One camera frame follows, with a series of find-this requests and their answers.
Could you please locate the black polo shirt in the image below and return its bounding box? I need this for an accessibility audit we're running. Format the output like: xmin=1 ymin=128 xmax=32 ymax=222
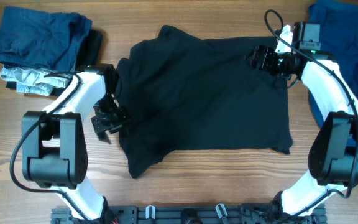
xmin=116 ymin=25 xmax=293 ymax=178

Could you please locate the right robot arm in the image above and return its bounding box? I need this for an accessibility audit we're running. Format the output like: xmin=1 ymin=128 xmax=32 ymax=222
xmin=246 ymin=22 xmax=358 ymax=223

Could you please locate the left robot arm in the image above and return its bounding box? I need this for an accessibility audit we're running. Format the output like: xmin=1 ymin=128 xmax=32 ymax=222
xmin=9 ymin=64 xmax=131 ymax=223

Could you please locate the folded black garment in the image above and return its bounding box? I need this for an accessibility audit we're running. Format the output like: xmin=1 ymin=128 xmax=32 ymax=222
xmin=6 ymin=30 xmax=103 ymax=96

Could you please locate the folded light grey garment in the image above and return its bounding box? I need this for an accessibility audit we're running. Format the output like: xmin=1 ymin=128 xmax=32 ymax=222
xmin=0 ymin=65 xmax=73 ymax=96

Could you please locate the blue shirt unfolded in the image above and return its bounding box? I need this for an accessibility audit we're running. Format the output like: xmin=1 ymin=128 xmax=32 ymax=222
xmin=308 ymin=0 xmax=358 ymax=128

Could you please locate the folded navy blue garment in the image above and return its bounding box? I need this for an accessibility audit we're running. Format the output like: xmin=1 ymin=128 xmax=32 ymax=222
xmin=0 ymin=6 xmax=92 ymax=72

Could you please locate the left black cable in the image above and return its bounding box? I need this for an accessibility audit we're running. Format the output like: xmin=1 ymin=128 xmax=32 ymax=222
xmin=9 ymin=70 xmax=96 ymax=224

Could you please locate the black cable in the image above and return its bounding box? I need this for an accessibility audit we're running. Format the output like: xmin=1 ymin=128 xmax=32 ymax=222
xmin=9 ymin=70 xmax=96 ymax=224
xmin=263 ymin=9 xmax=358 ymax=218

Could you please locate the right black cable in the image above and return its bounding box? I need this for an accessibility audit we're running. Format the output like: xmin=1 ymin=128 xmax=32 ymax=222
xmin=263 ymin=9 xmax=358 ymax=218

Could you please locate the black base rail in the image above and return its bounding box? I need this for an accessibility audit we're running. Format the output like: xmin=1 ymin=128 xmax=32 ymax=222
xmin=50 ymin=203 xmax=328 ymax=224

